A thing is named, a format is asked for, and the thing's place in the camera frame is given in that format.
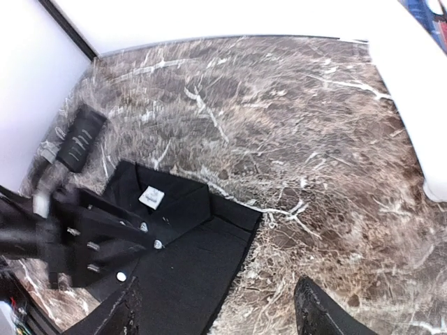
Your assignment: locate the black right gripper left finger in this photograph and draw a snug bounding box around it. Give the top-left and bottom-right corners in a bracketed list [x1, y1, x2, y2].
[64, 277, 142, 335]

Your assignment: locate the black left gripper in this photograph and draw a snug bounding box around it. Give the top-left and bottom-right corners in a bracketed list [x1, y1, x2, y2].
[1, 187, 163, 289]

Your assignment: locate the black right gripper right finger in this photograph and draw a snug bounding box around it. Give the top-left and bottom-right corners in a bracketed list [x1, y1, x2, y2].
[294, 276, 376, 335]

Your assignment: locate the black long sleeve shirt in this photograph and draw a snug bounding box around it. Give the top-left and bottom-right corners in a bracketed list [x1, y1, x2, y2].
[69, 160, 263, 335]

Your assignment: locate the white plastic bin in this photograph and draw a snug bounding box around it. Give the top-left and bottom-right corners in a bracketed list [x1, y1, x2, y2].
[368, 1, 446, 202]

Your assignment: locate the red navy plaid shirt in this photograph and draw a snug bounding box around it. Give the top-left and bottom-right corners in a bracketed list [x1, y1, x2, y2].
[399, 0, 446, 52]

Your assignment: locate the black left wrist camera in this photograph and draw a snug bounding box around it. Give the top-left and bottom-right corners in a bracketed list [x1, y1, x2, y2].
[33, 105, 107, 218]

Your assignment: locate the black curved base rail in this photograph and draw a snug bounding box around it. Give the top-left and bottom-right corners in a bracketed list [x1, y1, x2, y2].
[1, 273, 61, 334]

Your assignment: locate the black left frame post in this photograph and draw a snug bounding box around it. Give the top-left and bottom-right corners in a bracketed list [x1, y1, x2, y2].
[38, 0, 98, 62]

